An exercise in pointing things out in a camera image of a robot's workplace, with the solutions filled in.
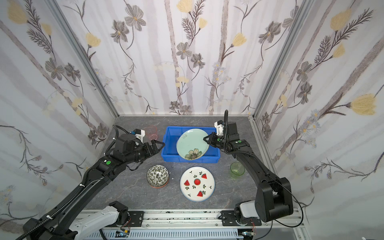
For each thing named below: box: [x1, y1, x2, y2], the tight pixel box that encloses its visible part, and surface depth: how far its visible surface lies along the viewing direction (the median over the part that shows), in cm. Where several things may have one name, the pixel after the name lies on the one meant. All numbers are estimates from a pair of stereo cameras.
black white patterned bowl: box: [146, 164, 170, 189], surface depth 82 cm
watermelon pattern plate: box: [180, 166, 216, 202], surface depth 87 cm
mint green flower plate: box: [176, 128, 210, 161], surface depth 84 cm
